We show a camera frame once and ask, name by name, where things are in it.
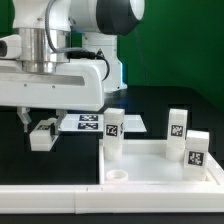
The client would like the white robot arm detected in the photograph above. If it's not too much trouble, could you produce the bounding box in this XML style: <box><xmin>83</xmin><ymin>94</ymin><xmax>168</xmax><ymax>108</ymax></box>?
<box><xmin>0</xmin><ymin>0</ymin><xmax>145</xmax><ymax>125</ymax></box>

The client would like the white sheet with tags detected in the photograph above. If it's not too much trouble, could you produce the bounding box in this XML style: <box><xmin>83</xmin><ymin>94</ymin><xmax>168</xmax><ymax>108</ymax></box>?
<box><xmin>60</xmin><ymin>114</ymin><xmax>146</xmax><ymax>132</ymax></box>

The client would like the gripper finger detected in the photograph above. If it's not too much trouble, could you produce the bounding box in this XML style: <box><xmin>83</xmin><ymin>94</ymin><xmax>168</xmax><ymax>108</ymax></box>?
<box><xmin>17</xmin><ymin>107</ymin><xmax>31</xmax><ymax>133</ymax></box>
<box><xmin>48</xmin><ymin>109</ymin><xmax>67</xmax><ymax>136</ymax></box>

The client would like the white L-shaped fence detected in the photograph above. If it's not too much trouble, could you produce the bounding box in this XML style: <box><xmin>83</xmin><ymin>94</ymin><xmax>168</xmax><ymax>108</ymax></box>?
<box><xmin>0</xmin><ymin>143</ymin><xmax>224</xmax><ymax>215</ymax></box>

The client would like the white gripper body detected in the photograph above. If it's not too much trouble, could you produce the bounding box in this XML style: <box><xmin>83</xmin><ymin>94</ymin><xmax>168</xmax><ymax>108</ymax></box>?
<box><xmin>0</xmin><ymin>33</ymin><xmax>108</xmax><ymax>112</ymax></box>

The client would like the white square tabletop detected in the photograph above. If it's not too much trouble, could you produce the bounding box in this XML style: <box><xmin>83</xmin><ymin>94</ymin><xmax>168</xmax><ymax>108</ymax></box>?
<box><xmin>99</xmin><ymin>139</ymin><xmax>224</xmax><ymax>185</ymax></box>

